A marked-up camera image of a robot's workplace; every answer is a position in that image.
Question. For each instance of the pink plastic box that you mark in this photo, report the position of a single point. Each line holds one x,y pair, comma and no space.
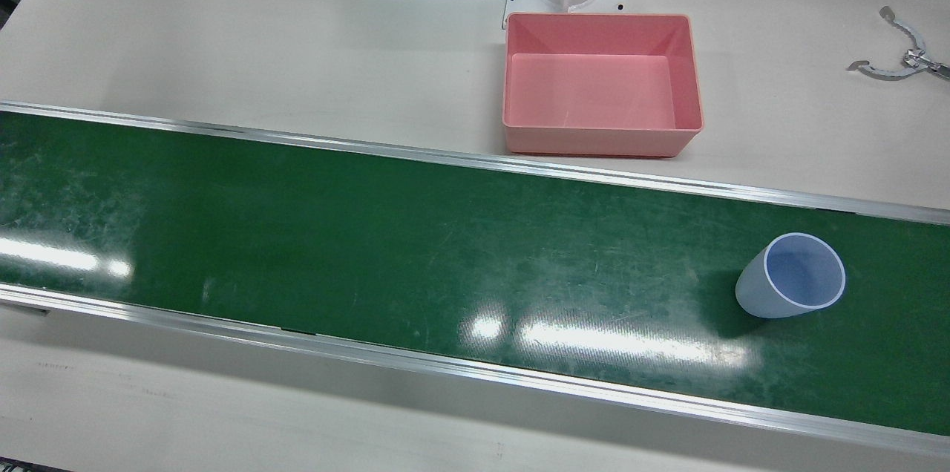
594,93

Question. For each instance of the blue plastic cup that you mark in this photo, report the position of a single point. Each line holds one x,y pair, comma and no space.
794,275

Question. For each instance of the green conveyor belt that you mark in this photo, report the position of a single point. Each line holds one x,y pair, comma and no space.
445,249

